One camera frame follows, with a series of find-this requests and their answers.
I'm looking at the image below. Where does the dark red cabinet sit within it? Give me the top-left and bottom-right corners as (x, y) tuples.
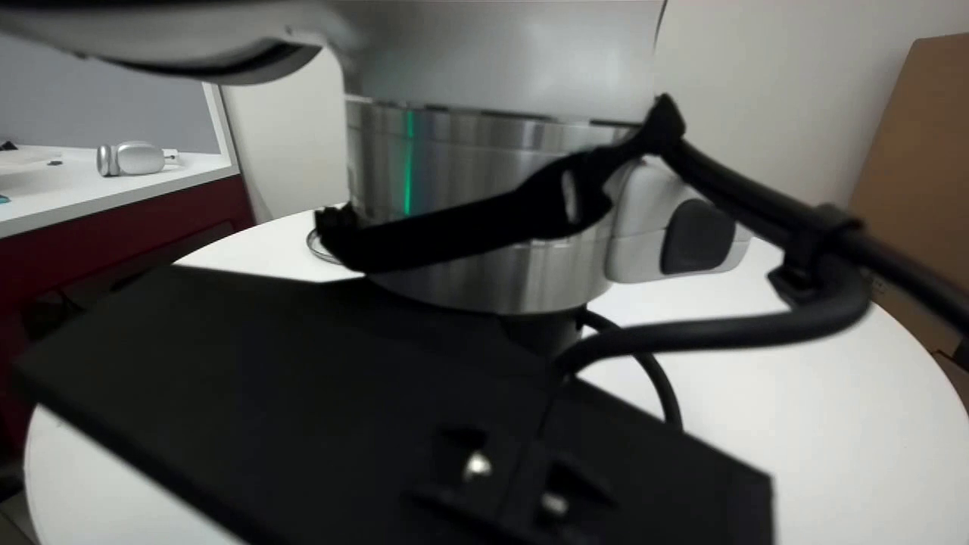
(0, 177), (257, 451)

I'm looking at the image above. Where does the white counter top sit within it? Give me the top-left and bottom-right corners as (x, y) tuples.
(0, 142), (241, 242)

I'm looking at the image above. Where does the brown cardboard box dark panel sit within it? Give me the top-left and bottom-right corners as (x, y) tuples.
(843, 30), (969, 361)

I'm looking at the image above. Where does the black velcro strap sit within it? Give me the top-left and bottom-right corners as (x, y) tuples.
(313, 90), (690, 279)

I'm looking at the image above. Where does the black mount plate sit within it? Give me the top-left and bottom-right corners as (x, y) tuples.
(13, 265), (778, 545)

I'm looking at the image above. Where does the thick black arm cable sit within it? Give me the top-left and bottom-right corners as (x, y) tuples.
(552, 132), (969, 431)

